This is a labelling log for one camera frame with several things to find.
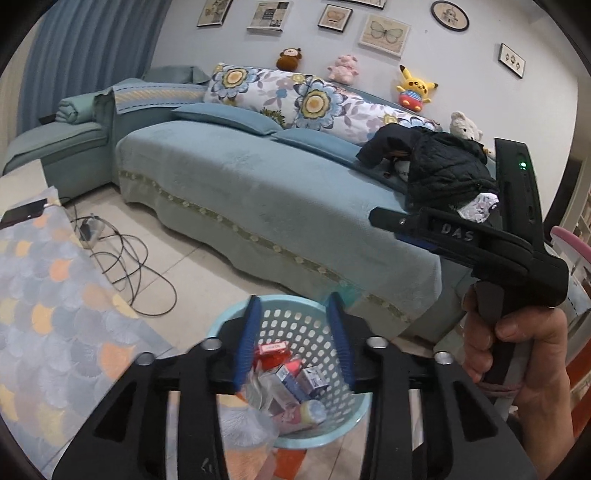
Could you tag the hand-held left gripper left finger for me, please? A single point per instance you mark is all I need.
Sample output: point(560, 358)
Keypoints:
point(244, 341)

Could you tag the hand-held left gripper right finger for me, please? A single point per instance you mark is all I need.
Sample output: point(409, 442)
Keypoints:
point(341, 341)

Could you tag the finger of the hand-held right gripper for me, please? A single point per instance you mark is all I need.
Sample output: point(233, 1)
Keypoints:
point(438, 226)
point(434, 248)

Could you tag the teal plastic basket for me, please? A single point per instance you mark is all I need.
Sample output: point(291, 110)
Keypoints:
point(295, 318)

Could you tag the clear plastic bottle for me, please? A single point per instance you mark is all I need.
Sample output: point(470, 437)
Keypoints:
point(309, 413)

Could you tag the person's right forearm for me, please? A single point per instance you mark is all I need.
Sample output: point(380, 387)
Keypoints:
point(531, 443)

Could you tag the person's right hand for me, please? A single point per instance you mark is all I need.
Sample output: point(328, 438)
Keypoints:
point(549, 360)

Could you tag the red and white carton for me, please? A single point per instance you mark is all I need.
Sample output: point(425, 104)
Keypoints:
point(273, 353)

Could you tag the white patterned cloth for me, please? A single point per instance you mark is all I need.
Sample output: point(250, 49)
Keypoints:
point(480, 206)

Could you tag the white and blue carton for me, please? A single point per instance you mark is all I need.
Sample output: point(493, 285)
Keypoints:
point(313, 381)

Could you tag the clear plastic bag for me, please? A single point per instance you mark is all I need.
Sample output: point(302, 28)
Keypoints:
point(258, 392)

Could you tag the pink plastic chair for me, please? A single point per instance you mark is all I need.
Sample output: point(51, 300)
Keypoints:
point(572, 240)

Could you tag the black quilted jacket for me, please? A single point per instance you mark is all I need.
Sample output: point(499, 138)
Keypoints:
point(443, 161)

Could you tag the white teddy bear plush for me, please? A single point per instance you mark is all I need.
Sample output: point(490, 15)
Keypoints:
point(466, 127)

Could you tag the yellow plush toy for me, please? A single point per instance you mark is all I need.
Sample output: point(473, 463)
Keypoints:
point(415, 90)

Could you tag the floral pillow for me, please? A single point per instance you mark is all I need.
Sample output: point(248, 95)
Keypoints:
point(249, 90)
point(351, 110)

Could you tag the blue cushion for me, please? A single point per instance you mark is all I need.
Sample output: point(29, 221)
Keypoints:
point(318, 143)
point(226, 119)

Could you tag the blue corner sofa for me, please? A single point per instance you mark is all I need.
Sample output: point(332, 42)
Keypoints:
point(254, 194)

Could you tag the pink pig plush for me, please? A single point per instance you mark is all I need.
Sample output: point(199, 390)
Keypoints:
point(344, 69)

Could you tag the scale-patterned tablecloth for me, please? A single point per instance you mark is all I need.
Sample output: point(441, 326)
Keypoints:
point(60, 323)

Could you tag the white power strip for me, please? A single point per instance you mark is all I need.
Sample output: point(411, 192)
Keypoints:
point(91, 230)

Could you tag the brown monkey plush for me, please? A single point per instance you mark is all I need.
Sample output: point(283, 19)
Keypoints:
point(290, 60)

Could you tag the black phone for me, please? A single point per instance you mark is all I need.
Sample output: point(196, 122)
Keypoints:
point(23, 213)

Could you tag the yellow-striped sofa back cover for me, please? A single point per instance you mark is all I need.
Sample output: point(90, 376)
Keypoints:
point(152, 97)

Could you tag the newspaper print canvas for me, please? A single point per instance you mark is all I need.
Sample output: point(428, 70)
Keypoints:
point(269, 14)

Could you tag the teal sofa back cloth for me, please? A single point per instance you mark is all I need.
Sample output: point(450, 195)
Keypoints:
point(175, 74)

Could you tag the folded teal blanket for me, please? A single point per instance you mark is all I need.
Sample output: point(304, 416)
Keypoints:
point(78, 108)

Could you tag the small black device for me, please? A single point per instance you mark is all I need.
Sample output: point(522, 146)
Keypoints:
point(47, 119)

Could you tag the blue curtain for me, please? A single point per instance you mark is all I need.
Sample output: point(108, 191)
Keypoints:
point(83, 46)

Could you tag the large butterfly picture frame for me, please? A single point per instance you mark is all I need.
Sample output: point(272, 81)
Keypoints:
point(384, 34)

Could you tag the round black wall frame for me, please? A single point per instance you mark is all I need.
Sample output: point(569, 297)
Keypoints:
point(450, 14)

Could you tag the small butterfly picture frame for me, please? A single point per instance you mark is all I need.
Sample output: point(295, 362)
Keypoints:
point(335, 17)

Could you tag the large flower picture frame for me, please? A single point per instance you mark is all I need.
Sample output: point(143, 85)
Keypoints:
point(364, 3)

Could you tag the botanical picture frame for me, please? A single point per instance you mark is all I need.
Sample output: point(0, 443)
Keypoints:
point(215, 11)

